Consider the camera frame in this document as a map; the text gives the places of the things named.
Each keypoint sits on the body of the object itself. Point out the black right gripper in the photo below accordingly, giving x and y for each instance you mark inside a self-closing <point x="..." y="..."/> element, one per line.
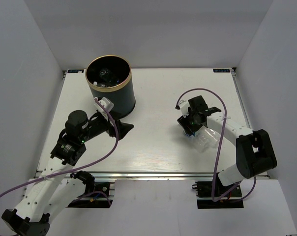
<point x="184" y="122"/>

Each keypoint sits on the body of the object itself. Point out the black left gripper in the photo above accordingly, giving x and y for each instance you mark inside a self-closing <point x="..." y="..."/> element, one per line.
<point x="122" y="129"/>

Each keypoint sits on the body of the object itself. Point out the crushed Aquarius bottle blue label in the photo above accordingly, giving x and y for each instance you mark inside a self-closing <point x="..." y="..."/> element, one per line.
<point x="102" y="84"/>

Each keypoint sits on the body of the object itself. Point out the clear bottle dark blue label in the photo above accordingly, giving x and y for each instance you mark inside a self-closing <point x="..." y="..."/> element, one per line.
<point x="107" y="76"/>

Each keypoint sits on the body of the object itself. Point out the clear bottle green-blue label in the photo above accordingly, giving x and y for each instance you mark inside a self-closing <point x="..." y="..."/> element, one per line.
<point x="200" y="140"/>

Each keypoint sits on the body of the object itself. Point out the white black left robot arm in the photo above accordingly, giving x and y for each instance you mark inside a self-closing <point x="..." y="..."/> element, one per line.
<point x="61" y="183"/>

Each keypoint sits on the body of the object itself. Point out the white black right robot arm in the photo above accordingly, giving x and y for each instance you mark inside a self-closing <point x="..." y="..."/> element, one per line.
<point x="254" y="150"/>

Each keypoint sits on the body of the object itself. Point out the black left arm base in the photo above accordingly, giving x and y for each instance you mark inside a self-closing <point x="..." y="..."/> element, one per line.
<point x="101" y="197"/>

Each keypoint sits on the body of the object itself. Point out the dark bin with gold rim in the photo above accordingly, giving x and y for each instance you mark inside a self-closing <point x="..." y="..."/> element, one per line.
<point x="122" y="94"/>

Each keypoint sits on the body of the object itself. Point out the wide clear plastic bottle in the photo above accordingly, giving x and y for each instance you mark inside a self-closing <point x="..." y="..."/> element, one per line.
<point x="211" y="137"/>

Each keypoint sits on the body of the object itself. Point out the blue logo sticker right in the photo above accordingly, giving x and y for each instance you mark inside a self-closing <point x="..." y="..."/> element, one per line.
<point x="221" y="70"/>

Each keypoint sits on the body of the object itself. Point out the blue logo sticker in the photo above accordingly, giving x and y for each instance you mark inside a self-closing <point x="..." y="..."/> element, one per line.
<point x="221" y="70"/>
<point x="75" y="71"/>

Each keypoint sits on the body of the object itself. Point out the blue logo sticker left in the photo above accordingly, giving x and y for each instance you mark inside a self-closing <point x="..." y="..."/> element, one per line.
<point x="75" y="71"/>

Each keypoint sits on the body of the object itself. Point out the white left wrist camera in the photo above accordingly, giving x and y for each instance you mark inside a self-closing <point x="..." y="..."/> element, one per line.
<point x="103" y="106"/>

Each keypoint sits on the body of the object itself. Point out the aluminium right table rail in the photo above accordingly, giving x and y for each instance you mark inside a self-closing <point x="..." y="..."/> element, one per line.
<point x="249" y="96"/>

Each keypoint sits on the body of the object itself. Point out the aluminium table rail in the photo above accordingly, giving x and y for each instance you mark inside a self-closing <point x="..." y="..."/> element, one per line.
<point x="249" y="96"/>
<point x="152" y="175"/>

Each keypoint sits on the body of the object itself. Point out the aluminium front table rail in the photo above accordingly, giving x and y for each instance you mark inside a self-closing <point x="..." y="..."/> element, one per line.
<point x="152" y="175"/>

